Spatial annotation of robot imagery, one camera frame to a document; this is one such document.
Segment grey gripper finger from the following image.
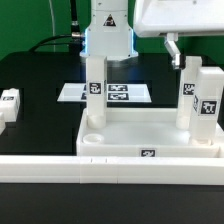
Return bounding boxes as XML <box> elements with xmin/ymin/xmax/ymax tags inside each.
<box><xmin>164</xmin><ymin>33</ymin><xmax>185</xmax><ymax>70</ymax></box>

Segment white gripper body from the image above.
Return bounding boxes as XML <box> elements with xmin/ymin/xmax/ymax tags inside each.
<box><xmin>133</xmin><ymin>0</ymin><xmax>224</xmax><ymax>37</ymax></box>

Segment white desk top tray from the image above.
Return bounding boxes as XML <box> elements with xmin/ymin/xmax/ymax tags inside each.
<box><xmin>76</xmin><ymin>108</ymin><xmax>224</xmax><ymax>158</ymax></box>

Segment white L-shaped fence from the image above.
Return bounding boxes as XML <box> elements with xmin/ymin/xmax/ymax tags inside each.
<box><xmin>0</xmin><ymin>114</ymin><xmax>224</xmax><ymax>186</ymax></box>

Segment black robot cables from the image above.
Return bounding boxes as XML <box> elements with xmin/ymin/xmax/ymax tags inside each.
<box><xmin>28</xmin><ymin>0</ymin><xmax>86</xmax><ymax>53</ymax></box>

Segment white marker base plate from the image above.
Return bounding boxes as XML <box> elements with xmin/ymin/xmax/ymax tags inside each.
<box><xmin>57</xmin><ymin>83</ymin><xmax>151</xmax><ymax>103</ymax></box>

